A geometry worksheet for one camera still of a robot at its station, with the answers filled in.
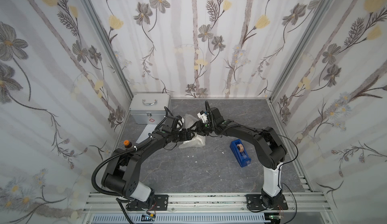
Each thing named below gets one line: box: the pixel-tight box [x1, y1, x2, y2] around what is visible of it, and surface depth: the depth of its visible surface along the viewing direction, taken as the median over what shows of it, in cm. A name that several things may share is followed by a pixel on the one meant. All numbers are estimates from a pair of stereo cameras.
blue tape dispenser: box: [229, 139, 252, 168], surface depth 88 cm
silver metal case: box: [129, 92, 171, 125], surface depth 100 cm
